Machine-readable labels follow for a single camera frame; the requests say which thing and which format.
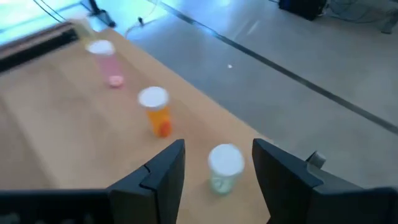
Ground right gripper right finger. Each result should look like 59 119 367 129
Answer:
252 138 364 224

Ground black floor box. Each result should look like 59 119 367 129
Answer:
278 0 327 21

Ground green medicine bottle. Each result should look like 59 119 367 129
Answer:
207 142 246 197

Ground wooden shelf black legs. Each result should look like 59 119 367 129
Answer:
0 18 271 224

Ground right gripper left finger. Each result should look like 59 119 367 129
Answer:
107 138 187 224

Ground orange medicine bottle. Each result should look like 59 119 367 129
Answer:
137 86 173 139

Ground yellow extension cord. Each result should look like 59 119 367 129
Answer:
124 0 159 40

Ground black stand foot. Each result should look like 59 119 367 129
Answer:
80 0 118 28

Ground pink medicine bottle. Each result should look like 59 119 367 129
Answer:
85 39 125 89

